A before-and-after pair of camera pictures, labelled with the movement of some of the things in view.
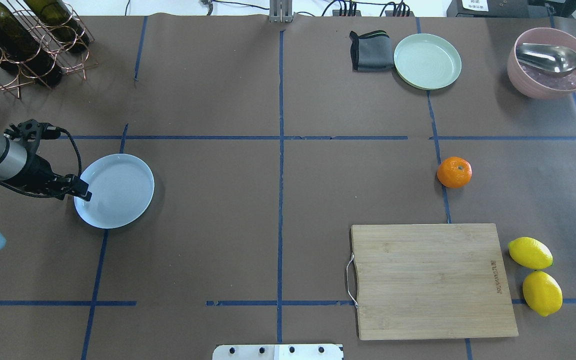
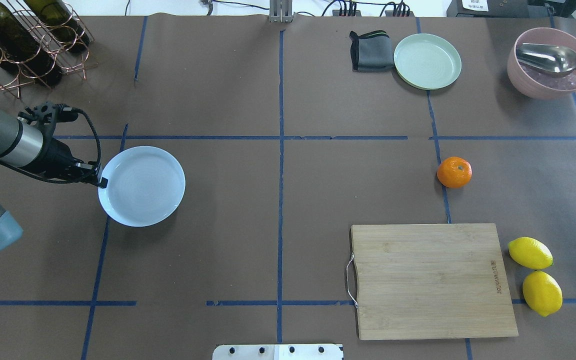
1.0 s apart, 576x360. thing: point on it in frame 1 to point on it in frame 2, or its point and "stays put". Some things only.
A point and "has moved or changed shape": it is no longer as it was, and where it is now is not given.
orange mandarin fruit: [454, 172] stays put
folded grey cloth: [372, 51] stays put
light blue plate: [122, 187] has moved or changed shape
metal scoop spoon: [555, 59] stays put
